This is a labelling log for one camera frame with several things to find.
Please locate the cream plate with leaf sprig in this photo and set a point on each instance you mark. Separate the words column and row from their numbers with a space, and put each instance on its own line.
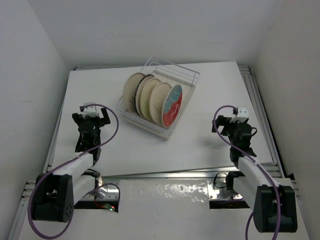
column 157, row 98

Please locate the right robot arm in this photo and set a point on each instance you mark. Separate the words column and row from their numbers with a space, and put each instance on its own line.
column 273, row 204

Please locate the blue floral rimmed plate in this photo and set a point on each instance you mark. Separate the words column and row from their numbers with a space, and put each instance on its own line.
column 137, row 93

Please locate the aluminium frame rail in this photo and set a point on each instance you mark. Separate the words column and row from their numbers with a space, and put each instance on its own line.
column 259, row 109

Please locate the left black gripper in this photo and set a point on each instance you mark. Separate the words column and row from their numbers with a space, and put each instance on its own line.
column 102, row 121

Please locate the small circuit board with LEDs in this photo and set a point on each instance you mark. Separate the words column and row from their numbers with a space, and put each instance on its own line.
column 103, row 205

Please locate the white wire dish rack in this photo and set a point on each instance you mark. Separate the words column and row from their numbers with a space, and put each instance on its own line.
column 173, row 74

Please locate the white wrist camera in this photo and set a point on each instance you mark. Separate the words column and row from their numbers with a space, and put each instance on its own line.
column 241, row 114
column 88, row 110

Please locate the cream and pink plate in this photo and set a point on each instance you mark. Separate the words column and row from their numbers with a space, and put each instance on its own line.
column 129, row 89

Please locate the cream and green plate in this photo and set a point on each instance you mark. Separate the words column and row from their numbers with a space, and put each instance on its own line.
column 145, row 94

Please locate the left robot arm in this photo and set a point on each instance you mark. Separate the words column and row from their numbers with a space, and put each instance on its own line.
column 57, row 191

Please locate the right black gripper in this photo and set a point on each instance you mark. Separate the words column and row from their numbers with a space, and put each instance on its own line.
column 221, row 120

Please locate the red and blue plate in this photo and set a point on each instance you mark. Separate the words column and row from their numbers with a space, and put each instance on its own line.
column 171, row 105

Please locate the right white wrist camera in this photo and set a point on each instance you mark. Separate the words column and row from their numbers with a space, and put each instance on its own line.
column 241, row 114

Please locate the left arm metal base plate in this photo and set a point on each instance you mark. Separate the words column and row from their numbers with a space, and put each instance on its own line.
column 103, row 190

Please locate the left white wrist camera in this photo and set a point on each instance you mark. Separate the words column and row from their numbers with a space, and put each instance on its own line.
column 88, row 110

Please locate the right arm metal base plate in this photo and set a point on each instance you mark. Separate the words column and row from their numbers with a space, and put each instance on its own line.
column 217, row 189

